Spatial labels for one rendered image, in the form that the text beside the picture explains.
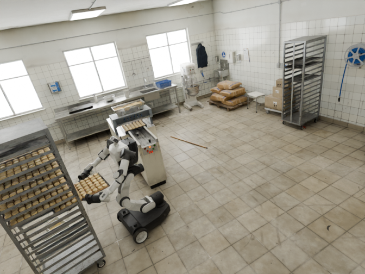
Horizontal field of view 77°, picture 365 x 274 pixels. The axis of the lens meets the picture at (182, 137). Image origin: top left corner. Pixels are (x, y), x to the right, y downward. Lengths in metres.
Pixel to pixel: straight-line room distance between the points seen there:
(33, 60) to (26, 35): 0.58
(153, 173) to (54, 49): 4.40
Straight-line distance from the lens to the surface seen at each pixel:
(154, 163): 3.87
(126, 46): 7.24
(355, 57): 5.34
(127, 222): 3.40
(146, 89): 7.23
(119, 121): 4.27
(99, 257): 3.23
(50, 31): 7.03
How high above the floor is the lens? 2.43
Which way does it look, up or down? 25 degrees down
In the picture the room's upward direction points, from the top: 10 degrees counter-clockwise
